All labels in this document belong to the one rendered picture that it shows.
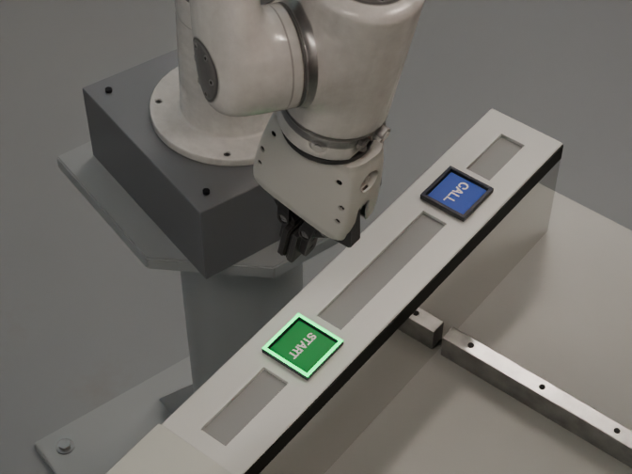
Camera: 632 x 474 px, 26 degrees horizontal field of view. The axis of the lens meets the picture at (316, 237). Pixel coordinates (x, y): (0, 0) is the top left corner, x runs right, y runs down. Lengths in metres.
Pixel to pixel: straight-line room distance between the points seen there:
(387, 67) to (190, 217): 0.58
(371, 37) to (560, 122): 2.07
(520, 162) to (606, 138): 1.49
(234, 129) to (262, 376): 0.35
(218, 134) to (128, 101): 0.13
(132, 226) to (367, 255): 0.35
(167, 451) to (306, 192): 0.28
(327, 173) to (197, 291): 0.69
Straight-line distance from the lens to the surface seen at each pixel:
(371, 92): 0.99
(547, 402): 1.43
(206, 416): 1.27
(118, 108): 1.61
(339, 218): 1.10
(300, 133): 1.03
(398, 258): 1.39
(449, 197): 1.44
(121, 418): 2.44
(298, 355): 1.30
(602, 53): 3.19
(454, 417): 1.44
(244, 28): 0.93
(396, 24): 0.94
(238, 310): 1.73
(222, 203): 1.49
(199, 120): 1.54
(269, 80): 0.95
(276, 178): 1.12
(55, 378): 2.53
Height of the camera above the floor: 1.99
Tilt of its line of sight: 47 degrees down
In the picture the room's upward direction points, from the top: straight up
